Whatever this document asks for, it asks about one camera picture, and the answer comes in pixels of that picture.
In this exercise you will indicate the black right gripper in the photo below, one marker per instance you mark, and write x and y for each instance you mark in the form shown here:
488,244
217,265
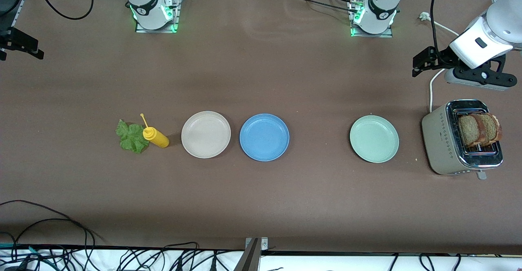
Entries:
16,41

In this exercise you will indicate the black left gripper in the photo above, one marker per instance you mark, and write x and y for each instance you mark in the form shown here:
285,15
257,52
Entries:
443,57

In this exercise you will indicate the brown bread slice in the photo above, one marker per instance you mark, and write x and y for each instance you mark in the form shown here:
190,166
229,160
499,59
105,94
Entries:
493,128
469,130

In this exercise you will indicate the green lettuce leaf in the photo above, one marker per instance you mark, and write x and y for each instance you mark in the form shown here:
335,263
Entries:
130,138

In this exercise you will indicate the yellow squeeze bottle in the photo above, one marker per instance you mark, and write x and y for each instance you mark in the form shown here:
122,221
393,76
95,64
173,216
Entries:
157,137

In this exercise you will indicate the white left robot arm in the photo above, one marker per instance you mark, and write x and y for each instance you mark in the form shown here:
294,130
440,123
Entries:
501,22

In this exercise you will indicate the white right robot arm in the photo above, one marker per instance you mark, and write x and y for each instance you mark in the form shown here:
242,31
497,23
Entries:
144,2

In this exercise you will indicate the pale green plate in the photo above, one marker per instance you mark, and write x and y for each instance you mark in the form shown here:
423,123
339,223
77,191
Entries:
374,139

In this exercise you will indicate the blue plate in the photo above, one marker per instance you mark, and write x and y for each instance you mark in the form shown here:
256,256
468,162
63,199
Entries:
264,137

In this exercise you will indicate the beige plate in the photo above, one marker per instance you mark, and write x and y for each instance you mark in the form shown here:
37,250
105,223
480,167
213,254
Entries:
206,134

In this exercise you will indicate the beige chrome toaster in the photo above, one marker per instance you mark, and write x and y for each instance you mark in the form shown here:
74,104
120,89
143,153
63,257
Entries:
440,140

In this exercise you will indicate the aluminium frame rail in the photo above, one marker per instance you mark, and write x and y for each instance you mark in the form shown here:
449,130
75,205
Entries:
20,6

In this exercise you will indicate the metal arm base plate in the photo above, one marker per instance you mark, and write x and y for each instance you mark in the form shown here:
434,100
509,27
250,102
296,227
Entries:
371,35
176,2

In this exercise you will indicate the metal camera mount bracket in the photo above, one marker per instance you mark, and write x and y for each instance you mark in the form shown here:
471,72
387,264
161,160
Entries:
253,258

